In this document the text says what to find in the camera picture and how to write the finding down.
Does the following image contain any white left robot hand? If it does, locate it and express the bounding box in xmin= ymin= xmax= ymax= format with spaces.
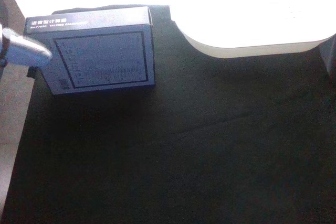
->
xmin=0 ymin=28 xmax=53 ymax=68

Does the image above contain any white blue calculator box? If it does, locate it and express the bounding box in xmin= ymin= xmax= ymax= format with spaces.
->
xmin=24 ymin=5 xmax=157 ymax=96

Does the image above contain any black table cloth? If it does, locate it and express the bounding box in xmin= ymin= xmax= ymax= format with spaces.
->
xmin=0 ymin=4 xmax=336 ymax=224

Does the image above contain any white studded plastic tray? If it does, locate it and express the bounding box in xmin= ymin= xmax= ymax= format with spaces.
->
xmin=172 ymin=0 xmax=336 ymax=59

